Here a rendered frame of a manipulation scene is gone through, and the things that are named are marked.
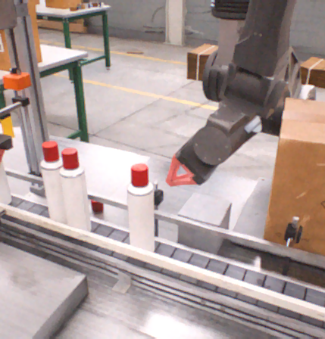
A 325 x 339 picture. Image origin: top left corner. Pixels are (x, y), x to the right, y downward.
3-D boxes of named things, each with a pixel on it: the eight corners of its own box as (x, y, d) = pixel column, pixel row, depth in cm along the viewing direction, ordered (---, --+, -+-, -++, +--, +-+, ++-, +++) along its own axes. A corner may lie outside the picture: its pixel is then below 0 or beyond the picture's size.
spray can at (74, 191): (64, 234, 88) (50, 153, 78) (77, 222, 92) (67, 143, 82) (82, 241, 86) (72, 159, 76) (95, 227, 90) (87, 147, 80)
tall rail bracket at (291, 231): (270, 296, 79) (282, 231, 71) (277, 272, 85) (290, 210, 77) (286, 301, 78) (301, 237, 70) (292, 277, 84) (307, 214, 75)
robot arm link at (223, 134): (291, 80, 56) (238, 59, 59) (265, 98, 48) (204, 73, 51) (262, 150, 63) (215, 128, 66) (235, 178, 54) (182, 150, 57)
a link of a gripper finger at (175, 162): (149, 175, 71) (181, 147, 65) (167, 158, 76) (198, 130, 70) (175, 203, 71) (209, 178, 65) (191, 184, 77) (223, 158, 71)
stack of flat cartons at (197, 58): (185, 79, 480) (185, 52, 464) (202, 68, 522) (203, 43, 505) (235, 86, 454) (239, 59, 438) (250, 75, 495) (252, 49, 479)
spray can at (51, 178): (46, 225, 91) (31, 146, 81) (60, 213, 95) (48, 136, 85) (64, 231, 89) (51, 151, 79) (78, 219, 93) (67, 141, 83)
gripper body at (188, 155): (172, 158, 64) (201, 132, 59) (195, 133, 72) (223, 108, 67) (199, 187, 64) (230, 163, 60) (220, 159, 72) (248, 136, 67)
